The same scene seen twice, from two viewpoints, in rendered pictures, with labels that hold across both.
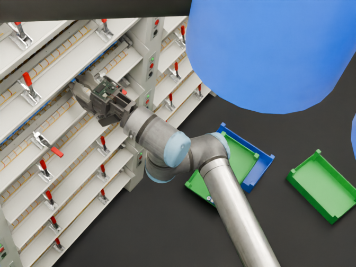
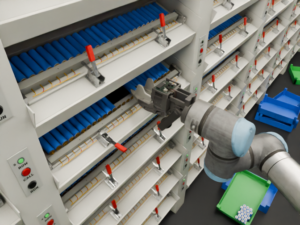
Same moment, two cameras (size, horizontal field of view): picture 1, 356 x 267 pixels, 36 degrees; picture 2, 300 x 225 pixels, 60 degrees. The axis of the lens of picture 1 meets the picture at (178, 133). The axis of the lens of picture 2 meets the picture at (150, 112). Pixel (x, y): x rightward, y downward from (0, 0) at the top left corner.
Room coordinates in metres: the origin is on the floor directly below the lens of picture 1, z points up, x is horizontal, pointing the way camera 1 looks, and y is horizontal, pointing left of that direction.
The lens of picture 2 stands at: (0.23, 0.11, 1.48)
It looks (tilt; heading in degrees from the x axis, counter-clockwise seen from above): 39 degrees down; 13
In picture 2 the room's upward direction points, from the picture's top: straight up
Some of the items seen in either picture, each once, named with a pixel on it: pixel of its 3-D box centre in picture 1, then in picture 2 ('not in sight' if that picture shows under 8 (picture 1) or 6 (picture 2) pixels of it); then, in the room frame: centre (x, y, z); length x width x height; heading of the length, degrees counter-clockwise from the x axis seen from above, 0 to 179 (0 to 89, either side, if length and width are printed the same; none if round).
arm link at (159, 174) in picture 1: (165, 160); (224, 158); (0.77, 0.02, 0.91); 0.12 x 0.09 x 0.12; 121
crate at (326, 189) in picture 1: (325, 186); not in sight; (1.32, -0.73, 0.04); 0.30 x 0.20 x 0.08; 50
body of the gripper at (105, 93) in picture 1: (114, 104); (173, 102); (0.83, 0.18, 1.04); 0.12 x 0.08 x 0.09; 65
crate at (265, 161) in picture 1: (236, 157); (250, 186); (1.37, -0.29, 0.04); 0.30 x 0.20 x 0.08; 65
